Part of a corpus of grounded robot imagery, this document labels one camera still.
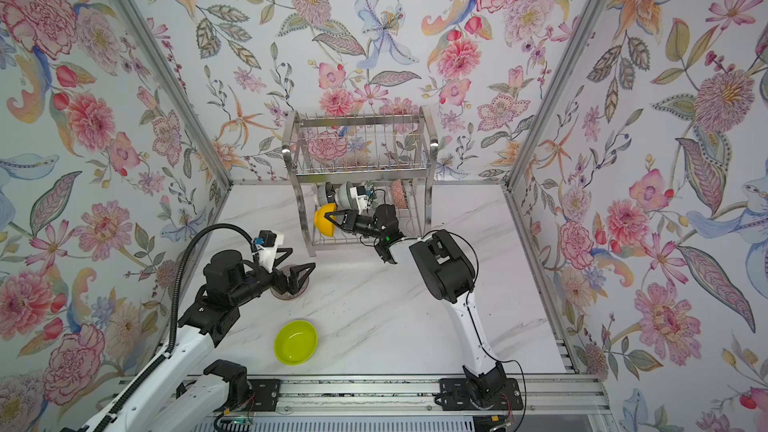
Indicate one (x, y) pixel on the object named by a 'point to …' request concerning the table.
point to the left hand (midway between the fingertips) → (304, 260)
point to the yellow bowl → (322, 222)
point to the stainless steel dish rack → (360, 177)
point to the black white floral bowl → (398, 195)
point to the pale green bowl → (345, 199)
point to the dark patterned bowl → (330, 192)
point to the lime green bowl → (295, 342)
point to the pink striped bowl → (288, 295)
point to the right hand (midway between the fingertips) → (325, 217)
